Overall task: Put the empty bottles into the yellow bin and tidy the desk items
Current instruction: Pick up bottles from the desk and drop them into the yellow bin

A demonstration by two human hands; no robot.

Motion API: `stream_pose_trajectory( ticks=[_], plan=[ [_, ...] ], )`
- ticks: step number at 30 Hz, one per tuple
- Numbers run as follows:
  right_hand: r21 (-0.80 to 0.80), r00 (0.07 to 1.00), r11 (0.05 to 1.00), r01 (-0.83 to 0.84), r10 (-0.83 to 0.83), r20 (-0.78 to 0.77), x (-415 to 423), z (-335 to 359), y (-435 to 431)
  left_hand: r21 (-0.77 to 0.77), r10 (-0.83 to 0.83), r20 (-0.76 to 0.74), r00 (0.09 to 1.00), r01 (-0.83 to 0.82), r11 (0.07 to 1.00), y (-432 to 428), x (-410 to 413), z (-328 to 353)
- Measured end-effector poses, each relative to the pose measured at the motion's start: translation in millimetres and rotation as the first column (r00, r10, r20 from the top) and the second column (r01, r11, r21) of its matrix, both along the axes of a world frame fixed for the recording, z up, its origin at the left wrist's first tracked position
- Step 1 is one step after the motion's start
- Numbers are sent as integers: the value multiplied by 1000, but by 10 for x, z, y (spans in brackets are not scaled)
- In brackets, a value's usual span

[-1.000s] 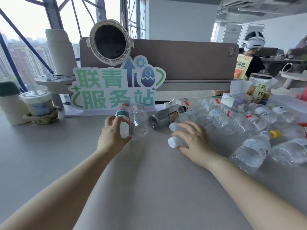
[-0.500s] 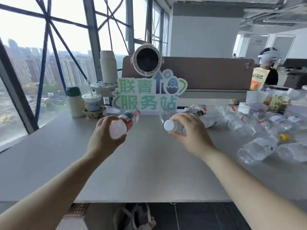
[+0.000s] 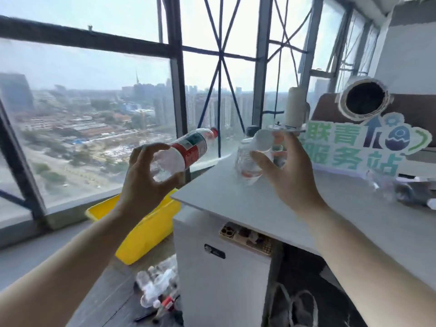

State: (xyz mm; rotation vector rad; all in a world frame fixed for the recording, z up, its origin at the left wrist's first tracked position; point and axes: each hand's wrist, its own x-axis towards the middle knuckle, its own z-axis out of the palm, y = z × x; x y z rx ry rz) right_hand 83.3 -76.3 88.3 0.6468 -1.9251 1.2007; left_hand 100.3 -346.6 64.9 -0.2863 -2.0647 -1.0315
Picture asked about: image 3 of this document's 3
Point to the person's right hand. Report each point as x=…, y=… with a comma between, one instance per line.
x=296, y=187

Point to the person's left hand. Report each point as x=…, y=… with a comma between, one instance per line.
x=139, y=190

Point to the yellow plastic bin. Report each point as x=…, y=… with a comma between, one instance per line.
x=143, y=241

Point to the red green label plastic bottle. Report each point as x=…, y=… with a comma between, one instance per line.
x=190, y=148

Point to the bag of bottles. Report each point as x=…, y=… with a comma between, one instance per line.
x=156, y=282

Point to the pile of clear bottles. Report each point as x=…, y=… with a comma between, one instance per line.
x=405, y=194

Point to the person's left forearm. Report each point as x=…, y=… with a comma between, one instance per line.
x=61, y=279

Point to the white round stand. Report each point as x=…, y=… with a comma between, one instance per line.
x=289, y=127

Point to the green white standing sign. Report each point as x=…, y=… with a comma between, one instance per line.
x=340, y=139

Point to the cream thermos with green lid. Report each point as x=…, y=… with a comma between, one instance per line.
x=252, y=130

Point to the phone in patterned case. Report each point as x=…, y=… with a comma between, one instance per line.
x=245, y=238

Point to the tall cream cylinder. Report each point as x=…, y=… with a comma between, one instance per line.
x=295, y=105

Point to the black cabinet lock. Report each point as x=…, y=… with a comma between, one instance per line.
x=214, y=251

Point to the white geometric handbag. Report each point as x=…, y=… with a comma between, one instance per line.
x=306, y=303

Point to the white drawer cabinet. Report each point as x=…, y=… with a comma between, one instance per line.
x=221, y=286

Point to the dark metal window frame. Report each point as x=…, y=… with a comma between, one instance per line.
x=177, y=81

